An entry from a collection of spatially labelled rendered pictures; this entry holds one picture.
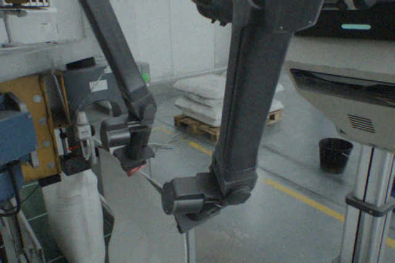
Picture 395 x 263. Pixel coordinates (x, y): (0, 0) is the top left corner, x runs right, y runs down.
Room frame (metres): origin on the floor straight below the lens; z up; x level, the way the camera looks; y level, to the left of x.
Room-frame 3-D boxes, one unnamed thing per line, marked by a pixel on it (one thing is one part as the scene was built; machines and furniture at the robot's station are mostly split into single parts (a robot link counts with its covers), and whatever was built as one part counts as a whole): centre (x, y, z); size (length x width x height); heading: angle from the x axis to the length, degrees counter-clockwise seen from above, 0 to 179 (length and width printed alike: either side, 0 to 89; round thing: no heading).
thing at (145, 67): (1.18, 0.20, 1.29); 0.08 x 0.05 x 0.09; 38
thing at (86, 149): (0.97, 0.35, 1.11); 0.03 x 0.03 x 0.06
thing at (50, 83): (1.05, 0.47, 1.26); 0.22 x 0.05 x 0.16; 38
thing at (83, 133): (0.97, 0.35, 1.14); 0.05 x 0.04 x 0.16; 128
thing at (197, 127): (4.23, -0.42, 0.07); 1.20 x 0.82 x 0.14; 130
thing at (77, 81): (1.18, 0.38, 1.21); 0.30 x 0.25 x 0.30; 38
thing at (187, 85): (4.19, -0.06, 0.56); 0.66 x 0.43 x 0.15; 125
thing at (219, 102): (4.02, -0.16, 0.44); 0.66 x 0.42 x 0.14; 32
